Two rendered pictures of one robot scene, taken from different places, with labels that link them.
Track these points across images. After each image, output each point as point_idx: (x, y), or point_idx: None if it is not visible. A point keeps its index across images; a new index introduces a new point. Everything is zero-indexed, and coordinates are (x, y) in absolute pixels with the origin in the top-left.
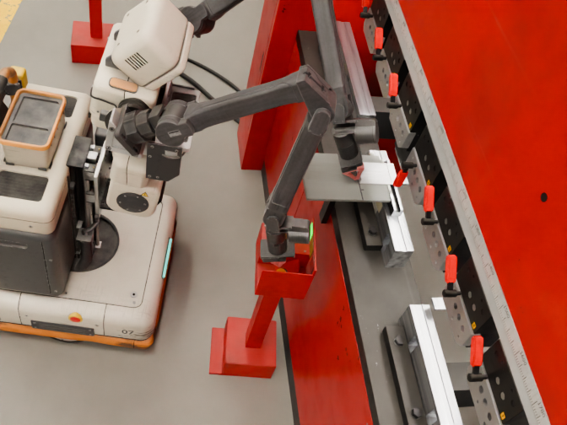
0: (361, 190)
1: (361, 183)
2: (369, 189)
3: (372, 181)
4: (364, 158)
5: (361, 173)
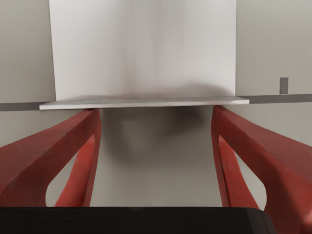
0: (293, 94)
1: (234, 84)
2: (279, 39)
3: (220, 3)
4: (17, 22)
5: (151, 70)
